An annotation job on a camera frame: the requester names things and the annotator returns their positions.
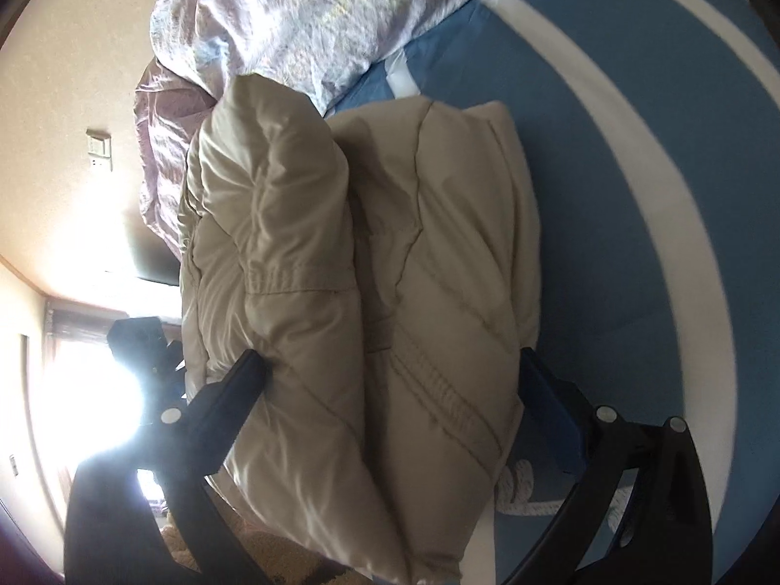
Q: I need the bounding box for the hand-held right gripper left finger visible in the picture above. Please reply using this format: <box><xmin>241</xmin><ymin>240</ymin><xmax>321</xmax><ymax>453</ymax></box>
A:
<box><xmin>64</xmin><ymin>349</ymin><xmax>269</xmax><ymax>585</ymax></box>

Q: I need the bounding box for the blue white striped bed sheet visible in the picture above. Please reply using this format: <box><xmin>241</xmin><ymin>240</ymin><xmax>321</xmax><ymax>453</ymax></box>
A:
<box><xmin>323</xmin><ymin>0</ymin><xmax>780</xmax><ymax>585</ymax></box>

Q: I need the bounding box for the beige puffer jacket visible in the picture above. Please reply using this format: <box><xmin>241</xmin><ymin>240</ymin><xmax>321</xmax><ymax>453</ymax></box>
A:
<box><xmin>176</xmin><ymin>73</ymin><xmax>543</xmax><ymax>585</ymax></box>

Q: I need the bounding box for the wooden framed window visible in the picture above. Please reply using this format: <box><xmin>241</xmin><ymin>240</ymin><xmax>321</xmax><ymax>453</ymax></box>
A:
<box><xmin>42</xmin><ymin>310</ymin><xmax>184</xmax><ymax>504</ymax></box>

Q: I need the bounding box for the pink floral quilt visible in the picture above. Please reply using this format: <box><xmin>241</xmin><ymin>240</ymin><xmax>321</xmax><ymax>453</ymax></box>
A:
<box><xmin>137</xmin><ymin>0</ymin><xmax>558</xmax><ymax>260</ymax></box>

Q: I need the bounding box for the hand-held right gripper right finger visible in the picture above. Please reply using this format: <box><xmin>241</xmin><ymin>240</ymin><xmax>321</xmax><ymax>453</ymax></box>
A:
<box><xmin>503</xmin><ymin>347</ymin><xmax>714</xmax><ymax>585</ymax></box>

